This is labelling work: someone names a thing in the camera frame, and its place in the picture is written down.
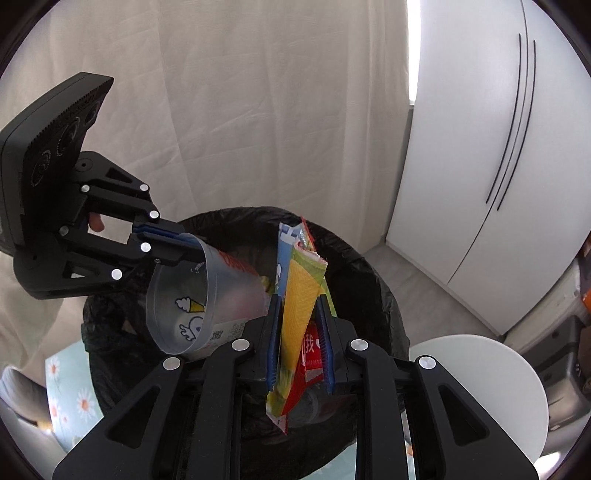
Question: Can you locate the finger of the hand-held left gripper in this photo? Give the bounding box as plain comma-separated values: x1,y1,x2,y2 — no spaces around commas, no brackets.
13,224,204,301
76,151,204,245

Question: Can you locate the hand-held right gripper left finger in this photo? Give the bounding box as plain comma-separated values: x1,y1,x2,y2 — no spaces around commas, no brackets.
52,293,282,480

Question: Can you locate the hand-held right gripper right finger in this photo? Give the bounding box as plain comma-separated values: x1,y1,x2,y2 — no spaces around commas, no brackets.
315,293,539,480

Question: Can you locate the colourful ice cream wrapper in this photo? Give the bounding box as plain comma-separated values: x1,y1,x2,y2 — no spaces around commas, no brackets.
265,217,329,435

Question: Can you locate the clear printed plastic cup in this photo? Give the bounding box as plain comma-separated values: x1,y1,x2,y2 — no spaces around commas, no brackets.
146,233,273,356

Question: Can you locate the bin with black bag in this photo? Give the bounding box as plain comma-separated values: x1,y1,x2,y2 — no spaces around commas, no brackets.
82,206,411,476

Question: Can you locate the white curtain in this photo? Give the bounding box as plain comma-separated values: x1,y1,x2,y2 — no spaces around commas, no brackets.
0,0,419,370

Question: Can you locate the white chair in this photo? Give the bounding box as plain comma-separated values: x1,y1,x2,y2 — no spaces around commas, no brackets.
409,335,549,467

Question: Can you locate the blue daisy tablecloth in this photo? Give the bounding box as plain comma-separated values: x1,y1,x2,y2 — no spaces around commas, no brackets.
45,344,416,480

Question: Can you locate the white cabinet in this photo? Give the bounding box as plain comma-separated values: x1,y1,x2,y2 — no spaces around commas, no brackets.
385,0,591,337

